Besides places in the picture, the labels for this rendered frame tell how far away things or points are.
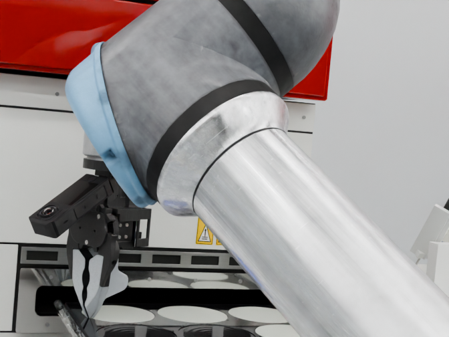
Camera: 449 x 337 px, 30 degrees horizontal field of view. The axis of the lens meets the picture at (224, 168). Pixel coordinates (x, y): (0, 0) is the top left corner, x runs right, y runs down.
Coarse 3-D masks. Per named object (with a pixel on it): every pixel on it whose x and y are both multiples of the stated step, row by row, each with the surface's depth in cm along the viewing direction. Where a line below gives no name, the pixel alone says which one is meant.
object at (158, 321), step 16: (80, 304) 120; (112, 304) 121; (128, 304) 122; (144, 304) 123; (160, 304) 124; (176, 304) 125; (192, 304) 126; (208, 304) 127; (224, 304) 128; (240, 304) 129; (256, 304) 130; (80, 320) 110; (96, 320) 111; (160, 320) 114; (176, 320) 115; (224, 320) 118; (240, 320) 118; (96, 336) 103; (112, 336) 104; (128, 336) 105; (144, 336) 106; (160, 336) 106; (176, 336) 107; (192, 336) 108; (208, 336) 108; (224, 336) 109; (240, 336) 110; (256, 336) 110
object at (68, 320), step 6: (60, 300) 120; (54, 306) 119; (60, 306) 116; (60, 312) 114; (66, 312) 113; (66, 318) 110; (72, 318) 110; (66, 324) 109; (72, 324) 107; (72, 330) 105; (72, 336) 104; (78, 336) 102; (84, 336) 102
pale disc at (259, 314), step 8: (232, 312) 123; (240, 312) 124; (248, 312) 124; (256, 312) 125; (264, 312) 125; (272, 312) 126; (256, 320) 119; (264, 320) 120; (272, 320) 120; (280, 320) 121
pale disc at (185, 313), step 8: (160, 312) 119; (168, 312) 120; (176, 312) 120; (184, 312) 120; (192, 312) 121; (200, 312) 121; (208, 312) 122; (216, 312) 122; (184, 320) 116; (192, 320) 116; (200, 320) 116; (208, 320) 117; (216, 320) 117
